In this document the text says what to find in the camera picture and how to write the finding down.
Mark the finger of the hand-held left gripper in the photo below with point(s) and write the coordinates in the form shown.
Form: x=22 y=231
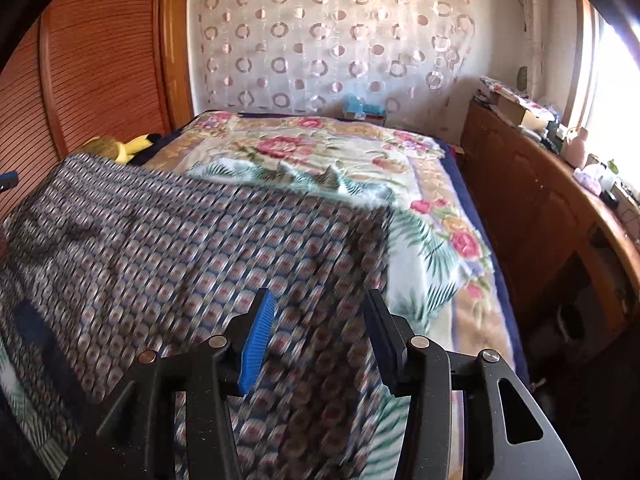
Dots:
x=7 y=179

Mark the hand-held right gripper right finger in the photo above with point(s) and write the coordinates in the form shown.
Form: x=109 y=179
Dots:
x=385 y=340

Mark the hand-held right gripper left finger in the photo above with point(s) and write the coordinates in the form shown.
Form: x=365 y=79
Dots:
x=257 y=340

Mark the dark blue circle-print top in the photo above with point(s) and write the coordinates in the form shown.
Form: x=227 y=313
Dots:
x=175 y=260

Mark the green leaf-print sheet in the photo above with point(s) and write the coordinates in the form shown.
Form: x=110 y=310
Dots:
x=425 y=240

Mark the yellow plush toy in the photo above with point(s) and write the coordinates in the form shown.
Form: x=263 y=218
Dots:
x=136 y=145

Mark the bed with navy sheet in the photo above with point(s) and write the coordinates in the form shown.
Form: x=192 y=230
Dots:
x=522 y=360

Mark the wooden slatted wardrobe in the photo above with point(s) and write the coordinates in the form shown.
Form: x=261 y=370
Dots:
x=100 y=60

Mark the low wooden cabinet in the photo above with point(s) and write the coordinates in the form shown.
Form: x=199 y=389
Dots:
x=525 y=195

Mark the floral blanket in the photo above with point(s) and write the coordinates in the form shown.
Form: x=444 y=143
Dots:
x=310 y=145

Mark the pink tissue pack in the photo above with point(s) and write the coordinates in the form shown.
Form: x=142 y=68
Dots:
x=587 y=178

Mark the open cardboard box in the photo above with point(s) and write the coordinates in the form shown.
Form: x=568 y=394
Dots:
x=517 y=112

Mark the small black box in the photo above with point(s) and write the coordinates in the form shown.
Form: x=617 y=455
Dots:
x=608 y=197

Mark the pink thermos jug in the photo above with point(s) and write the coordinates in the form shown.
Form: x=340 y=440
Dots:
x=576 y=149

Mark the floral cloth pile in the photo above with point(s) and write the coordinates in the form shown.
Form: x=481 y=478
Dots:
x=500 y=90

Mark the green-capped bottle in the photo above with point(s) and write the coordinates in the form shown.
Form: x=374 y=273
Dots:
x=612 y=170

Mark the sheer circle-pattern curtain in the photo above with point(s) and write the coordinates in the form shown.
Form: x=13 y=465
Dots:
x=325 y=40

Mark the wooden-framed window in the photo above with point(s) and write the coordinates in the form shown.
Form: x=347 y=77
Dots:
x=615 y=90

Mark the white patterned window curtain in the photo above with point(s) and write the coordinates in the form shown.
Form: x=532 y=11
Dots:
x=530 y=20

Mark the blue carton by wall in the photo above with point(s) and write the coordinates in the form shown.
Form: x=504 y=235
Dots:
x=364 y=110

